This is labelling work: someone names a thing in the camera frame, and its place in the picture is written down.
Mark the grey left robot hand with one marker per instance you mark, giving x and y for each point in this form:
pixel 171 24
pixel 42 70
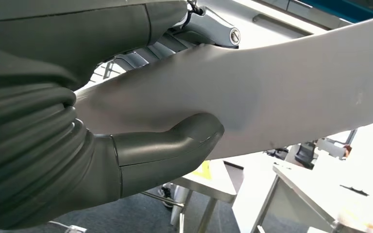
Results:
pixel 61 32

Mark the white workbench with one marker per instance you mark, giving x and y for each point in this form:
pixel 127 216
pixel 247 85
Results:
pixel 318 193

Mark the steel frame table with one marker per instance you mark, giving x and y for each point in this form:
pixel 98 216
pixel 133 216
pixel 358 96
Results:
pixel 212 183

